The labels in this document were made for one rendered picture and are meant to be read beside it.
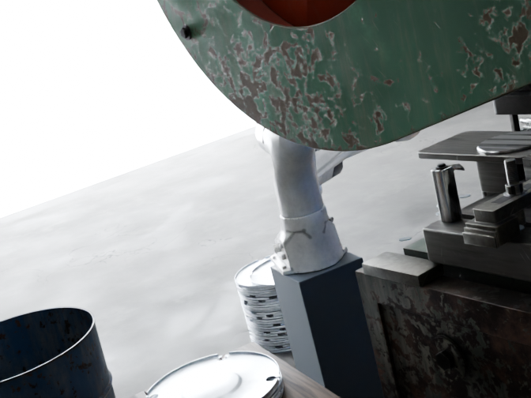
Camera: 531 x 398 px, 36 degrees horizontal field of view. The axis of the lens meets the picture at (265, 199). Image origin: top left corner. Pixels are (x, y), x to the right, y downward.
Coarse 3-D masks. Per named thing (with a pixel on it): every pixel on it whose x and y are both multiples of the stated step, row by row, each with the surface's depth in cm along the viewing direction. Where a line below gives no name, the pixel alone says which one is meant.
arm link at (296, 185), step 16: (272, 144) 189; (288, 144) 185; (272, 160) 193; (288, 160) 188; (304, 160) 189; (288, 176) 193; (304, 176) 193; (288, 192) 195; (304, 192) 195; (320, 192) 199; (288, 208) 197; (304, 208) 196; (320, 208) 199
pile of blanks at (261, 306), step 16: (240, 288) 265; (256, 288) 259; (272, 288) 258; (256, 304) 262; (272, 304) 261; (256, 320) 264; (272, 320) 261; (256, 336) 268; (272, 336) 265; (272, 352) 265
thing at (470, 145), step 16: (448, 144) 151; (464, 144) 148; (480, 144) 143; (496, 144) 140; (512, 144) 138; (528, 144) 135; (464, 160) 141; (480, 160) 138; (496, 160) 135; (480, 176) 142; (496, 176) 139; (496, 192) 140
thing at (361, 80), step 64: (192, 0) 119; (384, 0) 86; (448, 0) 79; (512, 0) 73; (256, 64) 111; (320, 64) 99; (384, 64) 90; (448, 64) 82; (512, 64) 76; (320, 128) 104; (384, 128) 93
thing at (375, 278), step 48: (384, 288) 140; (432, 288) 130; (480, 288) 125; (384, 336) 145; (432, 336) 134; (480, 336) 125; (528, 336) 115; (384, 384) 150; (432, 384) 139; (480, 384) 128; (528, 384) 120
